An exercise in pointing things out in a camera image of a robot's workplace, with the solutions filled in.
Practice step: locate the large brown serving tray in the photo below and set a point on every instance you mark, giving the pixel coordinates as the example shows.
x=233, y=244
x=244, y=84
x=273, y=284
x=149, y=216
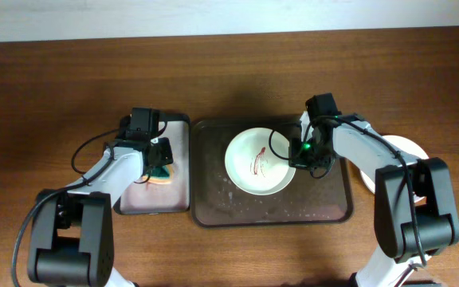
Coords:
x=216, y=202

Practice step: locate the white plate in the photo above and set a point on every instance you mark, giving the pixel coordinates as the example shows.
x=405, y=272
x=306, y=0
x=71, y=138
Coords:
x=255, y=161

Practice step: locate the green yellow sponge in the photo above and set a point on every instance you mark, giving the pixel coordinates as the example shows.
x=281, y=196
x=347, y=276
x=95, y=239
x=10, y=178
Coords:
x=160, y=175

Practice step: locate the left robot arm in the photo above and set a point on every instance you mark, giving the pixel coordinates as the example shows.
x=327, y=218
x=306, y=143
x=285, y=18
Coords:
x=71, y=242

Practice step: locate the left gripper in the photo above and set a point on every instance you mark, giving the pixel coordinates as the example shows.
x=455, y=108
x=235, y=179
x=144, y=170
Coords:
x=166, y=155

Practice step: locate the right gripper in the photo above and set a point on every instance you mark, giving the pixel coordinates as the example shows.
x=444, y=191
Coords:
x=296, y=159

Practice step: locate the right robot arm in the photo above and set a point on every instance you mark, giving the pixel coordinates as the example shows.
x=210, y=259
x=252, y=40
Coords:
x=415, y=214

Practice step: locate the small black sponge tray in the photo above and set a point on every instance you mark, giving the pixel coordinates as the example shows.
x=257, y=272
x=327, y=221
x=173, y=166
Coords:
x=149, y=198

